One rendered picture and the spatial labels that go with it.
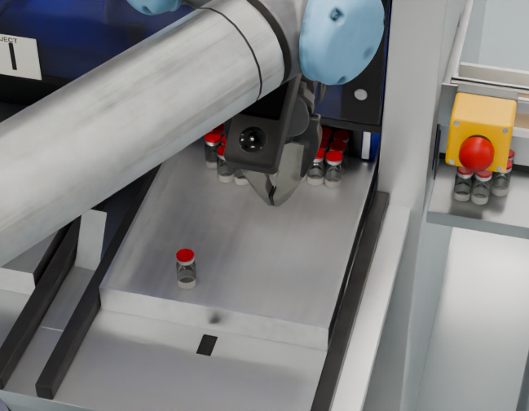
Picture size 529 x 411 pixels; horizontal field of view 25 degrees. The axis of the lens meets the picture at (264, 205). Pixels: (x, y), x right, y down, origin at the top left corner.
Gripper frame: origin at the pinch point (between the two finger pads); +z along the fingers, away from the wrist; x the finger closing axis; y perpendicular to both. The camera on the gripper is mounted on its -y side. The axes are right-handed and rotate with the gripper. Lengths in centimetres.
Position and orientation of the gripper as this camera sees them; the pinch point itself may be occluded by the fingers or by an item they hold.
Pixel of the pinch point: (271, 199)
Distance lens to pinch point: 115.1
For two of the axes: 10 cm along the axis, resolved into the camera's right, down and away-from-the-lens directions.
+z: 0.0, 7.6, 6.5
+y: 2.5, -6.3, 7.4
